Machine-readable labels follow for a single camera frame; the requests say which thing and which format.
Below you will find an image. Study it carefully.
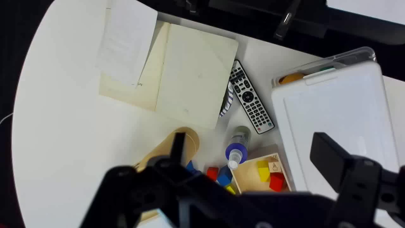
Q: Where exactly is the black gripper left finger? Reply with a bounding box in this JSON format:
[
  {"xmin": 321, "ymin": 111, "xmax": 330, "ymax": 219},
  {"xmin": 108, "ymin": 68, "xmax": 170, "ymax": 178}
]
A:
[{"xmin": 170, "ymin": 133, "xmax": 186, "ymax": 164}]

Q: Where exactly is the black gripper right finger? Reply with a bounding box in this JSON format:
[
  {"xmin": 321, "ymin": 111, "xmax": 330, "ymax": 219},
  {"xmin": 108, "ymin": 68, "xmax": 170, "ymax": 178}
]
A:
[{"xmin": 310, "ymin": 132, "xmax": 382, "ymax": 228}]

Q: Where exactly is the clear plastic storage box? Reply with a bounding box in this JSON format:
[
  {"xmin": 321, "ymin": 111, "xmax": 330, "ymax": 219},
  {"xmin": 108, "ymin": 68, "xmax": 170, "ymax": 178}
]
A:
[{"xmin": 272, "ymin": 47, "xmax": 375, "ymax": 87}]

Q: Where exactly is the red wooden block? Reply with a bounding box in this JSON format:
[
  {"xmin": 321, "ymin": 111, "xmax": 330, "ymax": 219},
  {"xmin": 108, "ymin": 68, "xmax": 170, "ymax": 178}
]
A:
[{"xmin": 205, "ymin": 167, "xmax": 219, "ymax": 181}]

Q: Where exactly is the blue wooden block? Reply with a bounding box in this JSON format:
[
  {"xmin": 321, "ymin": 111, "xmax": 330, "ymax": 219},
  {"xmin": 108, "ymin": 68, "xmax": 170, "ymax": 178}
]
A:
[{"xmin": 216, "ymin": 166, "xmax": 231, "ymax": 186}]

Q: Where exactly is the small glue bottle blue cap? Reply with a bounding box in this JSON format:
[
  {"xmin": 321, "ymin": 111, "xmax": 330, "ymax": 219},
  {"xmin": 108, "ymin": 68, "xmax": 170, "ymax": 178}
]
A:
[{"xmin": 225, "ymin": 125, "xmax": 250, "ymax": 170}]

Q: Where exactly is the wooden tray with blocks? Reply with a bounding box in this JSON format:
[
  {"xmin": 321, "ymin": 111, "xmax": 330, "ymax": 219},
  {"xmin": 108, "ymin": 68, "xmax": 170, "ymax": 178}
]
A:
[{"xmin": 231, "ymin": 153, "xmax": 291, "ymax": 194}]

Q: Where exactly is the black remote control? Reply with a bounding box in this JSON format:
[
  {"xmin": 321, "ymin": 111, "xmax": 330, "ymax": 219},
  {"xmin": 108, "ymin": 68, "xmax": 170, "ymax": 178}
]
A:
[{"xmin": 230, "ymin": 59, "xmax": 274, "ymax": 134}]

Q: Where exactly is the white paper sheet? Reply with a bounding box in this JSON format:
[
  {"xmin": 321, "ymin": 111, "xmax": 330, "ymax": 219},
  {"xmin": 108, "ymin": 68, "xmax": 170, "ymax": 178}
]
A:
[{"xmin": 97, "ymin": 0, "xmax": 157, "ymax": 85}]

